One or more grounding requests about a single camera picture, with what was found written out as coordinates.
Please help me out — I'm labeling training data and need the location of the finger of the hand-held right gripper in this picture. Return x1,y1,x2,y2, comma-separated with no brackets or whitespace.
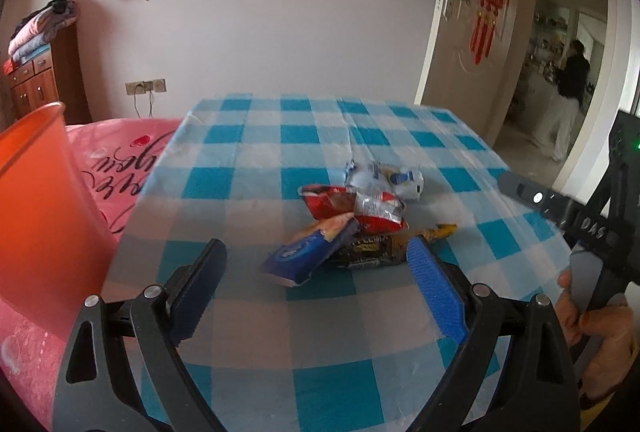
497,171,576,235

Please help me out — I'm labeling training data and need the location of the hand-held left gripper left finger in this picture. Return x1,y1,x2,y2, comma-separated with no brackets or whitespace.
51,238,228,432

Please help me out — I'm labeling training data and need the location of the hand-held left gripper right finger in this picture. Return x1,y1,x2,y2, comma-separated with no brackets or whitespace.
406,236,581,432

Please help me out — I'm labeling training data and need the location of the dark brown and yellow wrapper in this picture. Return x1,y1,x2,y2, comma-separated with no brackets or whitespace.
325,223,458,270

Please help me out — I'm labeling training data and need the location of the blue and orange wrapper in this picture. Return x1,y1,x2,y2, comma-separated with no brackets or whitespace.
260,213,362,288

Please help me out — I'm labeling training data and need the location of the white and blue wrapper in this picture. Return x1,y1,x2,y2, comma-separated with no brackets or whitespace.
345,160,426,203

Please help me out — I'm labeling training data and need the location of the red wrapper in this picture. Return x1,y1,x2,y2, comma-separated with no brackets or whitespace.
299,184,408,235

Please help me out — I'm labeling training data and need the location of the orange plastic bin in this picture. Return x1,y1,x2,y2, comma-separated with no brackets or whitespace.
0,101,117,338

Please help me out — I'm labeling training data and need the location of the person's right hand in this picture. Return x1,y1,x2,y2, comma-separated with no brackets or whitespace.
556,269,637,400

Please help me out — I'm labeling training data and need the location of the pink blanket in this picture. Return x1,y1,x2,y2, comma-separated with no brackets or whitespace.
0,117,188,418

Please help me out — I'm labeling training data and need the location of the cluttered shelf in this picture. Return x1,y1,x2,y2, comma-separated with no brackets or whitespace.
522,9,571,83

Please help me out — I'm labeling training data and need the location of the beige door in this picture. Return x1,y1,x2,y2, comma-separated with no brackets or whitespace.
414,0,538,150

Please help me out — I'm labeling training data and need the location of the blue checked tablecloth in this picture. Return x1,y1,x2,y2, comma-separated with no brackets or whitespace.
102,93,576,432

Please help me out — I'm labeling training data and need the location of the brown wooden cabinet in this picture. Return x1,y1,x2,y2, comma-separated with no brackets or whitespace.
7,19,91,125

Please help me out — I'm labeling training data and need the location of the pile of folded blankets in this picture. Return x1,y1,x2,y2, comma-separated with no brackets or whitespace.
4,0,81,75

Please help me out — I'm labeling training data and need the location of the wall socket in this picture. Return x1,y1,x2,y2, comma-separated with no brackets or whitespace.
125,78,167,95

